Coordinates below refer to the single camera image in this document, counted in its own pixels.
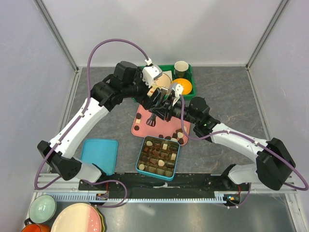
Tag yellow bowl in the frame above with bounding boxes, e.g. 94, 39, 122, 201
171, 78, 193, 95

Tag pink white plate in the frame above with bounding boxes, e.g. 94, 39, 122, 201
51, 203, 104, 232

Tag orange red mug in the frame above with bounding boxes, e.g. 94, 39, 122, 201
21, 218, 51, 232

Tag slotted cable duct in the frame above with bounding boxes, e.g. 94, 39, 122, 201
47, 192, 227, 204

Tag blue tin lid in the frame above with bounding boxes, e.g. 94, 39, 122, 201
80, 139, 118, 175

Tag metal tongs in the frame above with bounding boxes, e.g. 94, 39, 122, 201
146, 87, 168, 127

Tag pale green bowl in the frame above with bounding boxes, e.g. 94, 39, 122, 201
29, 195, 57, 223

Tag aluminium frame rail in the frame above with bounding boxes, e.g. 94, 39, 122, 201
34, 0, 79, 73

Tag blue chocolate tin box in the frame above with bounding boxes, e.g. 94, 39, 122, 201
135, 135, 181, 182

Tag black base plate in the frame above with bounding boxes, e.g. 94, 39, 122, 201
78, 172, 252, 194

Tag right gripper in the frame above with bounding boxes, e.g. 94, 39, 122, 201
150, 93, 199, 125

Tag green plastic crate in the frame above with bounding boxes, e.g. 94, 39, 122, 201
131, 64, 197, 103

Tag white rectangular chocolate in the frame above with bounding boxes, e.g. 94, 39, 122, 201
162, 144, 168, 150

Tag brown plastic chocolate insert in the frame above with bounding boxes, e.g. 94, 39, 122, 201
137, 137, 180, 178

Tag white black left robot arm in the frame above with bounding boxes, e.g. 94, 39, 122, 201
37, 61, 162, 190

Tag pink chocolate tray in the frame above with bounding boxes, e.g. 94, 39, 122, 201
131, 106, 188, 145

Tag decorated ceramic plate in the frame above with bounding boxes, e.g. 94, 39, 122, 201
155, 73, 171, 89

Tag green mug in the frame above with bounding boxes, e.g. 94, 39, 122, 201
174, 61, 192, 79

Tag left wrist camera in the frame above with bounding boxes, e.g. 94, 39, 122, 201
142, 65, 162, 87

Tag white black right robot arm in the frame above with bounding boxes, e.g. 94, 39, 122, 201
163, 97, 296, 190

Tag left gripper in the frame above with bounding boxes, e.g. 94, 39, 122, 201
124, 68, 162, 111

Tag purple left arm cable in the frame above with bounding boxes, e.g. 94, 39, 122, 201
34, 39, 153, 208

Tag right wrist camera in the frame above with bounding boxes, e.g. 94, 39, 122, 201
169, 82, 184, 98

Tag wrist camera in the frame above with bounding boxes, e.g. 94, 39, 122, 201
142, 65, 162, 87
169, 82, 184, 98

